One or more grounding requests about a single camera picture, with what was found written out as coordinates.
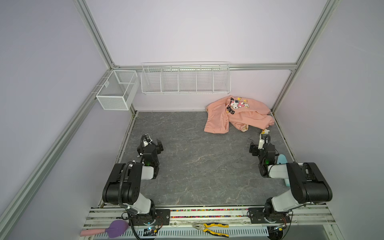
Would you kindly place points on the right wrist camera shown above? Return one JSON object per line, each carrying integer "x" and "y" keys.
{"x": 262, "y": 141}

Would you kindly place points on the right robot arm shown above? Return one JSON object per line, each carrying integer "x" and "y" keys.
{"x": 307, "y": 184}

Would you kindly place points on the teal silicone spatula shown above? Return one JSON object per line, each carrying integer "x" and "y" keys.
{"x": 282, "y": 161}

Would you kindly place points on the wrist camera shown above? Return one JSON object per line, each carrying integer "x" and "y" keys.
{"x": 262, "y": 141}
{"x": 147, "y": 141}

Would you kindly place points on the white slotted cable duct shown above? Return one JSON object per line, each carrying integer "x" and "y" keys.
{"x": 191, "y": 233}

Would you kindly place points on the white wire shelf basket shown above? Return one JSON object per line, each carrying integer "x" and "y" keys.
{"x": 186, "y": 78}

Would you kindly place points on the yellow handled pliers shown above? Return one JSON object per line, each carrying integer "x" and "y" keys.
{"x": 206, "y": 228}

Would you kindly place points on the pink Snoopy zip jacket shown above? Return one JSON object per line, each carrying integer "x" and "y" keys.
{"x": 239, "y": 112}

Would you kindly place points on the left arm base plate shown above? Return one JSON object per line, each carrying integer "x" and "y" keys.
{"x": 161, "y": 217}

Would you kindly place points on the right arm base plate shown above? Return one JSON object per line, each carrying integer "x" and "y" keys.
{"x": 259, "y": 215}

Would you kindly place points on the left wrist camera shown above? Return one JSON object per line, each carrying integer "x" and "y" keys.
{"x": 147, "y": 141}

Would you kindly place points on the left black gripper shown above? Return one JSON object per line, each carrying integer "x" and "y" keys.
{"x": 159, "y": 146}

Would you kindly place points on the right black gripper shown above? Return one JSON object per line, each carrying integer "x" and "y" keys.
{"x": 253, "y": 149}

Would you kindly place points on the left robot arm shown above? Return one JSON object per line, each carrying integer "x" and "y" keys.
{"x": 123, "y": 187}

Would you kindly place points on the white mesh box basket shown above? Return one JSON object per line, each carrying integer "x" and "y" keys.
{"x": 118, "y": 90}

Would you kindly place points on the small green circuit board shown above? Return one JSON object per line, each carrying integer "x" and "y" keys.
{"x": 150, "y": 232}

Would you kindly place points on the purple pink silicone spatula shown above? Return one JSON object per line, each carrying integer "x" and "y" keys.
{"x": 116, "y": 229}

